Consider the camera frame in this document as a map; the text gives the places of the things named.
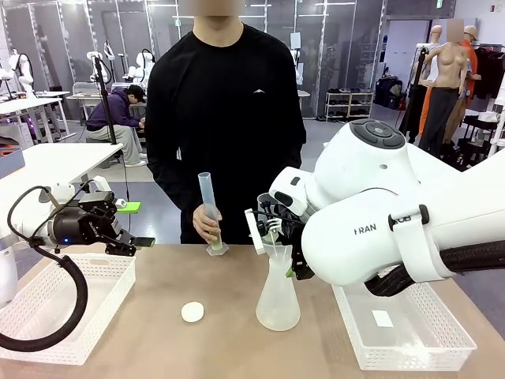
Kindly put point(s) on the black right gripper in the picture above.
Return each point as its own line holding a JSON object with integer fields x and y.
{"x": 290, "y": 227}

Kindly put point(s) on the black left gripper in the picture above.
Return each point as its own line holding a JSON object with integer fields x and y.
{"x": 79, "y": 229}

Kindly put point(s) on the translucent plastic funnel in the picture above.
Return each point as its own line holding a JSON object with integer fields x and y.
{"x": 276, "y": 252}

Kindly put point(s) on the translucent plastic conical flask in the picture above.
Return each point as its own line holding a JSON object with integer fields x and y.
{"x": 278, "y": 312}

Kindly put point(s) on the clear plastic graduated cylinder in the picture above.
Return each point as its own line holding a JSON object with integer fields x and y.
{"x": 208, "y": 189}

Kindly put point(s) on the white round flask cap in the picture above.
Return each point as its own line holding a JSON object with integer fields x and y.
{"x": 193, "y": 312}

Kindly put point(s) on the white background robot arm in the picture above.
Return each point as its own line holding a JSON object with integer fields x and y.
{"x": 23, "y": 73}
{"x": 143, "y": 67}

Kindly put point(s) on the person's right forearm black sleeve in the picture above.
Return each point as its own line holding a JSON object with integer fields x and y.
{"x": 177, "y": 197}

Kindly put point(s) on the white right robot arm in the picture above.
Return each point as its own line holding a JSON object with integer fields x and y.
{"x": 375, "y": 177}

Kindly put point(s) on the person's right hand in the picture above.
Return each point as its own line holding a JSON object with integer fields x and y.
{"x": 201, "y": 223}

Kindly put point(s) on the white perforated plastic basket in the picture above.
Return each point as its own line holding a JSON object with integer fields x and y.
{"x": 414, "y": 355}
{"x": 98, "y": 316}

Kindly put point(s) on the white paper label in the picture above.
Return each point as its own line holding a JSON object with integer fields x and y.
{"x": 382, "y": 318}

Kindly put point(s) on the white work table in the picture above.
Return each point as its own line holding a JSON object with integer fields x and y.
{"x": 59, "y": 158}

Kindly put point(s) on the seated person purple hoodie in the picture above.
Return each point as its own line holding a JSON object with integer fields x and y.
{"x": 114, "y": 114}

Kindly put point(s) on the black tripod pole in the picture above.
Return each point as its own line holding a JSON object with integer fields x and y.
{"x": 103, "y": 94}

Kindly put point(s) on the grey blue storage box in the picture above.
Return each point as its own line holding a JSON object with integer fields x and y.
{"x": 10, "y": 162}

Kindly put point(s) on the person in black sweater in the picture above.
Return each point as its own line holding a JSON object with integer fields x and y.
{"x": 225, "y": 118}

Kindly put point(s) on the white lab table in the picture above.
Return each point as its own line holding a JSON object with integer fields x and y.
{"x": 27, "y": 106}

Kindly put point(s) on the white shoe rack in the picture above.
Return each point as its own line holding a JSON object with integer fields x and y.
{"x": 351, "y": 104}

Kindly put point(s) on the black luggage bags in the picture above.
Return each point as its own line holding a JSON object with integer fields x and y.
{"x": 388, "y": 92}

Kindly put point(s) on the white hanging panel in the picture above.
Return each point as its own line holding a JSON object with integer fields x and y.
{"x": 295, "y": 40}

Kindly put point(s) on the white metal rack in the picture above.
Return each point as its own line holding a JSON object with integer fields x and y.
{"x": 495, "y": 130}

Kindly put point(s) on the beige mannequin dark trousers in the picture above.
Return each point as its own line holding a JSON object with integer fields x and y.
{"x": 447, "y": 79}

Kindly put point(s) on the pale bare mannequin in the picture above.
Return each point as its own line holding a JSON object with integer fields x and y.
{"x": 436, "y": 37}

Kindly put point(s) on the dark hanging garments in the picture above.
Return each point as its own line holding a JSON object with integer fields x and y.
{"x": 491, "y": 71}

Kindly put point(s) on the mannequin in orange clothes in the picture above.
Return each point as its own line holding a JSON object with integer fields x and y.
{"x": 471, "y": 51}

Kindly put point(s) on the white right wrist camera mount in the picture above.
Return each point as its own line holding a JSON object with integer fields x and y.
{"x": 254, "y": 233}

